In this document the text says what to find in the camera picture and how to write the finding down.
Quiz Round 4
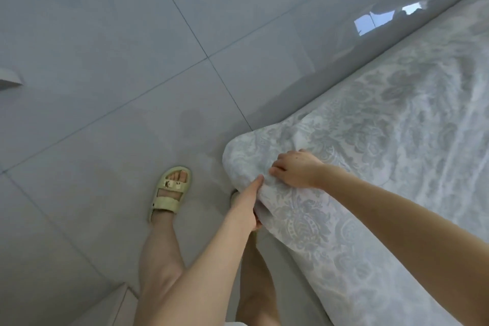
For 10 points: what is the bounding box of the person's left forearm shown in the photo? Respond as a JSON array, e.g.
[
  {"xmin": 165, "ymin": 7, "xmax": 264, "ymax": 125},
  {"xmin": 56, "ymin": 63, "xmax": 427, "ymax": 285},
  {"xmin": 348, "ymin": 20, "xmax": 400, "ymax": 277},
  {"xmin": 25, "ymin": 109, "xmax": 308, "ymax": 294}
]
[{"xmin": 149, "ymin": 211, "xmax": 259, "ymax": 326}]

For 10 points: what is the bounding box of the person's right hand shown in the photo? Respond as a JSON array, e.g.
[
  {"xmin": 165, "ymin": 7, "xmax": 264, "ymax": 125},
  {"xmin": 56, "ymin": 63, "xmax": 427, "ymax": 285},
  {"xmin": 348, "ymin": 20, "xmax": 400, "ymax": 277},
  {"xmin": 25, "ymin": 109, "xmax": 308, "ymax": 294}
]
[{"xmin": 268, "ymin": 150, "xmax": 325, "ymax": 189}]

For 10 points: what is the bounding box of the person's right forearm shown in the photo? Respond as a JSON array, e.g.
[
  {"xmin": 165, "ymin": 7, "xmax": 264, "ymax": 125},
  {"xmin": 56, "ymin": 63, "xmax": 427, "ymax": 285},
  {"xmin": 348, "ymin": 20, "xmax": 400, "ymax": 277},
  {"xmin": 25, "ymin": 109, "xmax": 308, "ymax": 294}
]
[{"xmin": 313, "ymin": 163, "xmax": 489, "ymax": 326}]

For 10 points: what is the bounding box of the person's left leg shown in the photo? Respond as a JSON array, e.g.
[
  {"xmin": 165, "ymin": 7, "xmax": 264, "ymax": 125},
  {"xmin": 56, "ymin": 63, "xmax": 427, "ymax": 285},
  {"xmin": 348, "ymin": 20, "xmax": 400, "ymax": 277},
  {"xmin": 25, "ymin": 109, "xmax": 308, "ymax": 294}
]
[{"xmin": 133, "ymin": 211, "xmax": 188, "ymax": 326}]

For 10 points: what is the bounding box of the person's leg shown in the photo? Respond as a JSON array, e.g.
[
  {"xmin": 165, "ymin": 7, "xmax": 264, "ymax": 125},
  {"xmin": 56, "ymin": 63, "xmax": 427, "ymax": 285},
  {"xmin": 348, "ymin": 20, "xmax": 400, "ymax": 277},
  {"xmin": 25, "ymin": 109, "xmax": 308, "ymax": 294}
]
[
  {"xmin": 235, "ymin": 230, "xmax": 282, "ymax": 326},
  {"xmin": 133, "ymin": 211, "xmax": 188, "ymax": 326}
]

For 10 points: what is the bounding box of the white floral bed sheet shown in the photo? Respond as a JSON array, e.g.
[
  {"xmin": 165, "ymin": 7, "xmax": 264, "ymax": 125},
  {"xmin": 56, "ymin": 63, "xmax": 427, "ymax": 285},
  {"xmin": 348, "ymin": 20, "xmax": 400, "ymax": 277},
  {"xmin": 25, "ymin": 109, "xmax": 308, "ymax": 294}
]
[{"xmin": 222, "ymin": 0, "xmax": 489, "ymax": 326}]

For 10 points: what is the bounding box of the grey wardrobe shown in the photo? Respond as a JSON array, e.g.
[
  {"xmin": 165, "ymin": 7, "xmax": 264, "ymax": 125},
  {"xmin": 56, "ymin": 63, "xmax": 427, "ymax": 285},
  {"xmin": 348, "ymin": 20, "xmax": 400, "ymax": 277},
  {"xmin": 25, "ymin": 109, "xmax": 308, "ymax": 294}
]
[{"xmin": 70, "ymin": 283, "xmax": 139, "ymax": 326}]

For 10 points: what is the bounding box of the person's left hand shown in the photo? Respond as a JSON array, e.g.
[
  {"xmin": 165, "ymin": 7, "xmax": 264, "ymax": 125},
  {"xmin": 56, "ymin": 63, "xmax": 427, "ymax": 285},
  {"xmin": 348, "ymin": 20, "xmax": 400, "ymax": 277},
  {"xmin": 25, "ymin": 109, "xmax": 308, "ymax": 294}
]
[{"xmin": 228, "ymin": 175, "xmax": 265, "ymax": 232}]

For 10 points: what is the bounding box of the person's left beige sandal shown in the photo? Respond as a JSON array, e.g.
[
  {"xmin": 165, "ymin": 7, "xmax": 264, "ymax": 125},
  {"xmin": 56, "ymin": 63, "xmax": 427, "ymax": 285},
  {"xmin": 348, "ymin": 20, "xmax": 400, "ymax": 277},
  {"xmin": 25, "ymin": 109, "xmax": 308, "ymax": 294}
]
[{"xmin": 148, "ymin": 166, "xmax": 193, "ymax": 223}]

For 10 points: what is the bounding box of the person's right leg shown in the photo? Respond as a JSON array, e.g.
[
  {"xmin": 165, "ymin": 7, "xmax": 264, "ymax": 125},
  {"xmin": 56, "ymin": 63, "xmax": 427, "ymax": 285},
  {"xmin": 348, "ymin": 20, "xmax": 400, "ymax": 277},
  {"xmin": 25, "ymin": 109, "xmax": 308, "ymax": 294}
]
[{"xmin": 235, "ymin": 230, "xmax": 282, "ymax": 326}]

